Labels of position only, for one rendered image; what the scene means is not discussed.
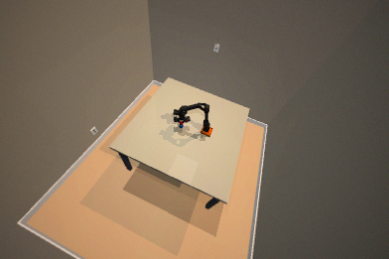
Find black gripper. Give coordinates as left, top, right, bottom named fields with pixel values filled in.
left=174, top=116, right=191, bottom=123

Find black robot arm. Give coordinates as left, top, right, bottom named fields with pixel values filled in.
left=173, top=102, right=210, bottom=132

